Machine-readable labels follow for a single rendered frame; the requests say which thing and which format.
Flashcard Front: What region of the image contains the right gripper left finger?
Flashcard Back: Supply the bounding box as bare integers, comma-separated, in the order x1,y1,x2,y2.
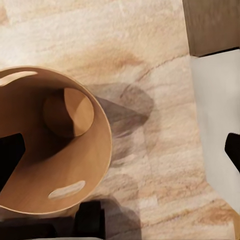
0,133,26,192

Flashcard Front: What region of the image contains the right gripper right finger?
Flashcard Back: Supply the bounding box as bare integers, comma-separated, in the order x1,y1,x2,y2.
224,133,240,172

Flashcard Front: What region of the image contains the trash can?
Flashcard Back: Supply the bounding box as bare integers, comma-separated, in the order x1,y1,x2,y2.
0,65,113,215

